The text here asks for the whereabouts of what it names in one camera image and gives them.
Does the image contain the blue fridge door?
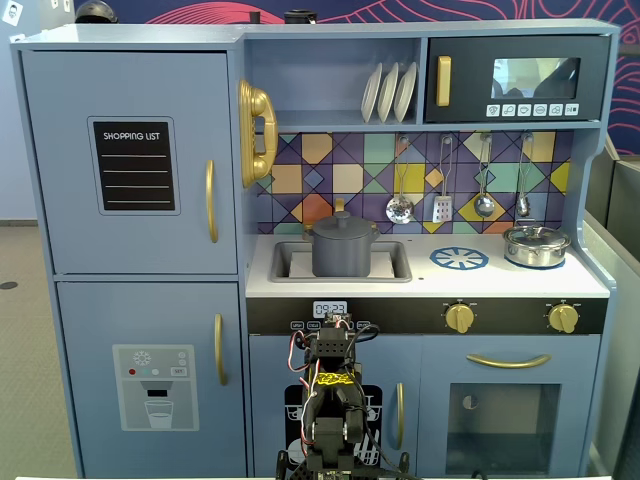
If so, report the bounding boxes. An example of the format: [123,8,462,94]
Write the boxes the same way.
[20,49,239,276]

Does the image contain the face photo sticker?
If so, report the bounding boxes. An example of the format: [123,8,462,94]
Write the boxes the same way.
[1,1,25,27]

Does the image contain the black microwave door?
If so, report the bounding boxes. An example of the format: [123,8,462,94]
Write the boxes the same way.
[423,34,612,125]

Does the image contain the blue wooden toy kitchen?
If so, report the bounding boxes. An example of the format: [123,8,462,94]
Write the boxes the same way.
[9,18,621,479]

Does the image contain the digital clock display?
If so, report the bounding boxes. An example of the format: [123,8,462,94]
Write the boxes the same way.
[312,299,349,320]

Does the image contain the black shopping list board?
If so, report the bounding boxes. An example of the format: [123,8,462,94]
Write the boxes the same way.
[86,115,182,217]

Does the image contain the black robot wrist mount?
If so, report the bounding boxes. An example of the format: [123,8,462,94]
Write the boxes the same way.
[311,210,374,240]

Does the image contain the blue dishwasher door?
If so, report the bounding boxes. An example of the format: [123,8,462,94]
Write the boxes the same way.
[248,334,423,477]

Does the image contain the gold freezer door handle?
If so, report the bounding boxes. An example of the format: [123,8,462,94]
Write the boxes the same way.
[213,312,229,387]

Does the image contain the steel ladle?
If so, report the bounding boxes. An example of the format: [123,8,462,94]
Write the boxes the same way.
[472,132,497,219]

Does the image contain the steel slotted spatula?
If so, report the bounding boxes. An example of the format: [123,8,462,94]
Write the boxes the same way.
[431,133,456,225]

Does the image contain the blue freezer door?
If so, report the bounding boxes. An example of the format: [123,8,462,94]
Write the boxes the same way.
[55,281,248,479]

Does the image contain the blue oven door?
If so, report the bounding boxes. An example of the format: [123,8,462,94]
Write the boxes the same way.
[421,335,602,477]

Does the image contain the gold fridge door handle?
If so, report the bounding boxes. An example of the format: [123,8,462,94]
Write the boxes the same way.
[204,159,221,245]

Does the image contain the steel slotted skimmer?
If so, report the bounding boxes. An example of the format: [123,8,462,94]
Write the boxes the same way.
[384,133,417,226]

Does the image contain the steel pot with lid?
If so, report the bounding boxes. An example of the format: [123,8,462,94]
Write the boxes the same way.
[502,223,572,270]

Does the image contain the gray toy sink basin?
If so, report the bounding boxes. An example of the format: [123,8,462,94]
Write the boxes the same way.
[269,239,414,285]

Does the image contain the black dishwasher sticker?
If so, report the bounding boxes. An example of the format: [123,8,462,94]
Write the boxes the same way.
[283,383,384,469]

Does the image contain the gold oven handle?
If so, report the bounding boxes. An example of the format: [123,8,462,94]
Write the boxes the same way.
[465,352,553,371]

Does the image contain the gray desk divider panel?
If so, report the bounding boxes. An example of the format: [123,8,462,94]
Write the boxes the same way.
[579,149,640,480]

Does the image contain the black helmet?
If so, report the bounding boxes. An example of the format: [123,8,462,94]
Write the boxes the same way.
[73,0,120,25]

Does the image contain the steel spoon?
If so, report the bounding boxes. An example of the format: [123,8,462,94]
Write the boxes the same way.
[515,131,534,218]

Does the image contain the gray plastic pot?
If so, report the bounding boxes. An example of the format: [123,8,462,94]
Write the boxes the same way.
[301,222,380,278]

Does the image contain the white toy plate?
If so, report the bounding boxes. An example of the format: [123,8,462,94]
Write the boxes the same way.
[393,60,419,124]
[360,61,384,124]
[376,61,401,124]

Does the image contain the gold dishwasher handle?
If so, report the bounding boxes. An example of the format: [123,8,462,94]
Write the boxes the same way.
[395,382,406,452]

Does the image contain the gold stove knob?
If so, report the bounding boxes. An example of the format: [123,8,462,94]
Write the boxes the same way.
[443,301,477,334]
[546,302,582,335]

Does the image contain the gold toy telephone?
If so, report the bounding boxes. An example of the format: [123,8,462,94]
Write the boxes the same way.
[237,78,280,190]

